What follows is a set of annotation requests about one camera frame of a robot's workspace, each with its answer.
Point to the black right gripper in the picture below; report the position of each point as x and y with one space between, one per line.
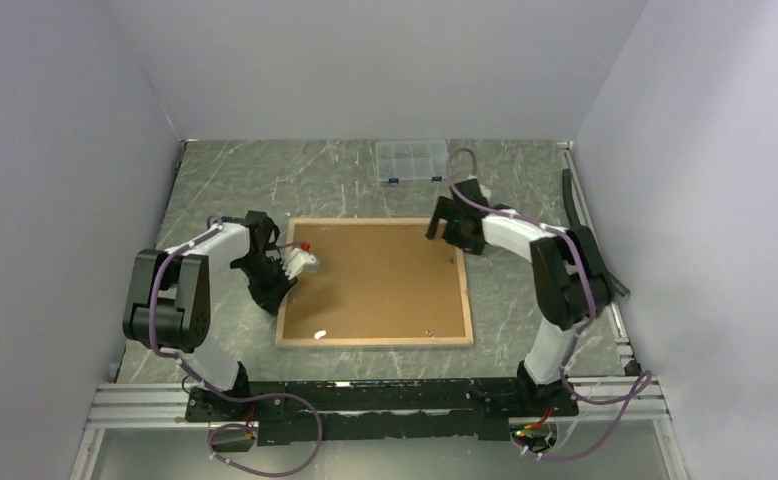
444 211

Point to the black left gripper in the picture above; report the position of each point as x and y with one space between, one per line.
270 298

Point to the white wooden picture frame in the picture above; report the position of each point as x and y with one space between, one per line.
376 343

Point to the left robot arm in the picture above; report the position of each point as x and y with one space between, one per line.
169 301

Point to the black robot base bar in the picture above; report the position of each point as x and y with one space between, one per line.
302 411

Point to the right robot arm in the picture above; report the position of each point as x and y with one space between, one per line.
571 281

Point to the clear plastic organizer box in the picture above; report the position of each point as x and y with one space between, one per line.
403 162

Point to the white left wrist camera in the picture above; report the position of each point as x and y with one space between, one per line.
299 260

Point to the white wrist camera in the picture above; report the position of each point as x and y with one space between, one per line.
299 260
486 193

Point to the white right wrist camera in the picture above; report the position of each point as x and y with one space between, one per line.
486 193

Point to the aluminium table edge rail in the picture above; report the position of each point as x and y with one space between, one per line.
582 207

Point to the aluminium front rail frame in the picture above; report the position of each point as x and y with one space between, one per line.
139 431

